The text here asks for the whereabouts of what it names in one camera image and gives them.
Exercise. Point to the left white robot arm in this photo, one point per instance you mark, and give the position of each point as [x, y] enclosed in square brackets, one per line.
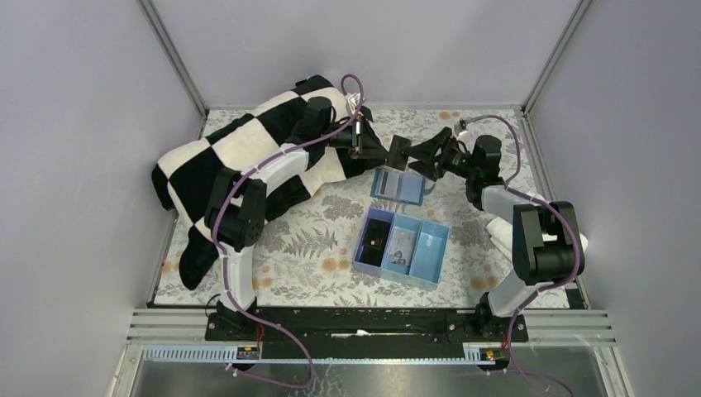
[236, 211]

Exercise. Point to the purple open box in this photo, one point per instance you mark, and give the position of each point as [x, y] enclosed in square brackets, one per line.
[373, 213]

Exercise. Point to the floral patterned table mat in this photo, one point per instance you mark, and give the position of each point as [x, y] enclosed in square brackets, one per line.
[305, 257]

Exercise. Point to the white folded towel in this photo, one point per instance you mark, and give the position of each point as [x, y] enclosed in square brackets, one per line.
[501, 235]

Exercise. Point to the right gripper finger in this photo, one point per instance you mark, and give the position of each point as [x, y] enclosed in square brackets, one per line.
[433, 170]
[430, 150]

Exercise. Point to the light blue middle box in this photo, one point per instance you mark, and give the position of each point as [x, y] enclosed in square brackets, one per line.
[398, 273]

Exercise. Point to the light blue box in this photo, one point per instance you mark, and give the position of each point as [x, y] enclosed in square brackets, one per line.
[398, 273]
[425, 268]

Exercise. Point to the black white checkered blanket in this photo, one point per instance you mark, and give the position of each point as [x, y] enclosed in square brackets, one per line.
[183, 178]

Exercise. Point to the black card in box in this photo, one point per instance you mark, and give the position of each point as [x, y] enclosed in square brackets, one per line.
[374, 242]

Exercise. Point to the aluminium frame rail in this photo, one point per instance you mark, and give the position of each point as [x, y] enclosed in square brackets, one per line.
[548, 327]

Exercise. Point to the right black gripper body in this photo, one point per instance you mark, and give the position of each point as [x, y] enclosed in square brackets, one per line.
[445, 150]

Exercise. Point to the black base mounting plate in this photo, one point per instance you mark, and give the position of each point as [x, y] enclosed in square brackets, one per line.
[347, 333]

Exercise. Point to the teal leather card holder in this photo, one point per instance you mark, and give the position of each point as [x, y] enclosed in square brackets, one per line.
[413, 189]

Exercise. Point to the VIP card in box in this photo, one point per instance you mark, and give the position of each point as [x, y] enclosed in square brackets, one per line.
[401, 257]

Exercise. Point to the light blue right box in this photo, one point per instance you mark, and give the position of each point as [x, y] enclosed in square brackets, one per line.
[425, 268]

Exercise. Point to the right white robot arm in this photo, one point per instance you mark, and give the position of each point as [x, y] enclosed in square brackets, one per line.
[547, 250]

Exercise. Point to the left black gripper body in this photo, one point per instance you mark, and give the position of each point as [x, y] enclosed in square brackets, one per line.
[358, 137]

